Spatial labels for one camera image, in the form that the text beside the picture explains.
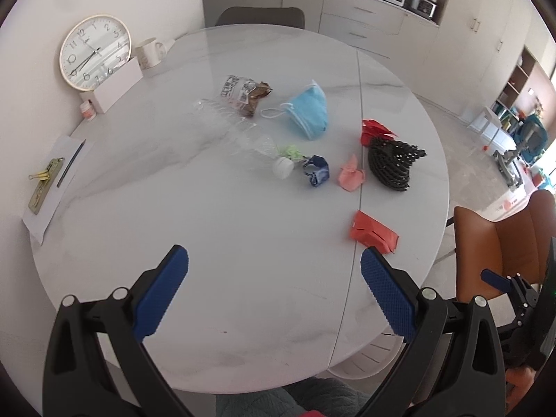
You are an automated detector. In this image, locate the blue office chair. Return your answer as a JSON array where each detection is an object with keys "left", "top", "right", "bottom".
[{"left": 494, "top": 115, "right": 549, "bottom": 188}]

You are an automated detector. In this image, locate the round wall clock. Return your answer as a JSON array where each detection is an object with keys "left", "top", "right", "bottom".
[{"left": 59, "top": 14, "right": 132, "bottom": 92}]

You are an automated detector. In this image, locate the white mug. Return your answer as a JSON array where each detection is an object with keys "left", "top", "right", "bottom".
[{"left": 134, "top": 37, "right": 177, "bottom": 71}]

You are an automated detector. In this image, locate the white plastic stool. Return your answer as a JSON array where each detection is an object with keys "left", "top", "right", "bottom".
[{"left": 328, "top": 334, "right": 406, "bottom": 379}]

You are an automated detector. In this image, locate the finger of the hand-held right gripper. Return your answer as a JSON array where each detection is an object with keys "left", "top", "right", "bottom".
[{"left": 480, "top": 269, "right": 541, "bottom": 313}]

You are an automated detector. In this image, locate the red crumpled wrapper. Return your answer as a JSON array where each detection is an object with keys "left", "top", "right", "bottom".
[{"left": 360, "top": 118, "right": 399, "bottom": 147}]

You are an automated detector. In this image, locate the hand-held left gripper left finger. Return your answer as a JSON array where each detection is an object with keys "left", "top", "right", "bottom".
[{"left": 42, "top": 244, "right": 194, "bottom": 417}]

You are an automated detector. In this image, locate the white rectangular box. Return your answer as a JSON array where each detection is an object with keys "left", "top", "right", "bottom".
[{"left": 91, "top": 58, "right": 144, "bottom": 114}]

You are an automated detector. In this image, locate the white paper sheet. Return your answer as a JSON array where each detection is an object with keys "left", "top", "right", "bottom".
[{"left": 23, "top": 134, "right": 88, "bottom": 244}]

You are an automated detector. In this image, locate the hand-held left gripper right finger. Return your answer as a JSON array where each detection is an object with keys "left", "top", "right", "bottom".
[{"left": 356, "top": 246, "right": 507, "bottom": 417}]

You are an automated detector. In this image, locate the open bookshelf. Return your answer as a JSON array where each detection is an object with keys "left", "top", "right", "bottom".
[{"left": 468, "top": 46, "right": 552, "bottom": 136}]

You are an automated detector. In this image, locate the brown snack wrapper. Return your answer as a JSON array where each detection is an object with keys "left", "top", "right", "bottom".
[{"left": 217, "top": 75, "right": 273, "bottom": 119}]

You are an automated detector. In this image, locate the silver toaster oven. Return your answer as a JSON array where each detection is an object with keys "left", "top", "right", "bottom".
[{"left": 408, "top": 0, "right": 439, "bottom": 19}]

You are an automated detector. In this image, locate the pink paper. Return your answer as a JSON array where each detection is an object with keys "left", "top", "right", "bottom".
[{"left": 338, "top": 153, "right": 368, "bottom": 192}]

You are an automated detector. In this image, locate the red flat packet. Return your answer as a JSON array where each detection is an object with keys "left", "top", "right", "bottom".
[{"left": 348, "top": 210, "right": 400, "bottom": 255}]

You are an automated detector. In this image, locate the dark pencil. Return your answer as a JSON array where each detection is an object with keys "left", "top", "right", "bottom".
[{"left": 56, "top": 139, "right": 87, "bottom": 188}]

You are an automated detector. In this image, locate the clear plastic bottle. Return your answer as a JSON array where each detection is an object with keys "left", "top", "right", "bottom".
[{"left": 193, "top": 98, "right": 295, "bottom": 180}]

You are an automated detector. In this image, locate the blue face mask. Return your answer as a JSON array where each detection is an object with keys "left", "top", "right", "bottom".
[{"left": 261, "top": 79, "right": 329, "bottom": 141}]

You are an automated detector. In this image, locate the green paper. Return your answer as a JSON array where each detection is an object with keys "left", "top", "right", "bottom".
[{"left": 278, "top": 144, "right": 305, "bottom": 162}]

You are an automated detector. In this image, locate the dark grey chair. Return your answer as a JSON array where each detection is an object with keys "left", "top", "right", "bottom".
[{"left": 215, "top": 6, "right": 305, "bottom": 30}]

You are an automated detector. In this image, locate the brown leather chair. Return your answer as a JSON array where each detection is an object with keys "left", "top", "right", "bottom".
[{"left": 447, "top": 189, "right": 556, "bottom": 302}]

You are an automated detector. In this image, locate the beige drawer cabinet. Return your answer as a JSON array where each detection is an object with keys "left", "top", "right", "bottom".
[{"left": 319, "top": 0, "right": 440, "bottom": 60}]

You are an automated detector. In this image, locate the tall beige cupboard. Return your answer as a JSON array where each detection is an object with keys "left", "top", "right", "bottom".
[{"left": 412, "top": 0, "right": 556, "bottom": 118}]

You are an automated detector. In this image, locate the person's right hand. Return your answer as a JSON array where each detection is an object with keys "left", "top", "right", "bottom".
[{"left": 505, "top": 366, "right": 538, "bottom": 401}]

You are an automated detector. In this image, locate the blue crumpled wrapper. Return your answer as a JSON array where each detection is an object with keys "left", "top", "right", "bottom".
[{"left": 302, "top": 155, "right": 331, "bottom": 188}]

